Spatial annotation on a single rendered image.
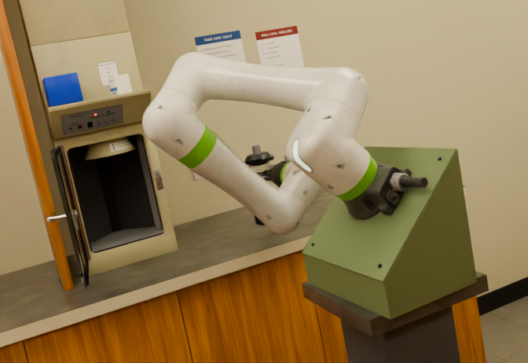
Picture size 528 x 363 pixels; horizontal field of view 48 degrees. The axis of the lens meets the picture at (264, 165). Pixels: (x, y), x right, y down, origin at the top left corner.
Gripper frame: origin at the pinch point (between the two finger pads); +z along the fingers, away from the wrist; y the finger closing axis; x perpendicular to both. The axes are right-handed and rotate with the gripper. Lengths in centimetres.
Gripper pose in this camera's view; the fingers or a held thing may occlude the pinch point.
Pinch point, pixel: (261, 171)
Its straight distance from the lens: 202.9
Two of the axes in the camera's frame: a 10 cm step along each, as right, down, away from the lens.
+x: 2.0, 9.7, 1.3
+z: -3.9, -0.4, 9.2
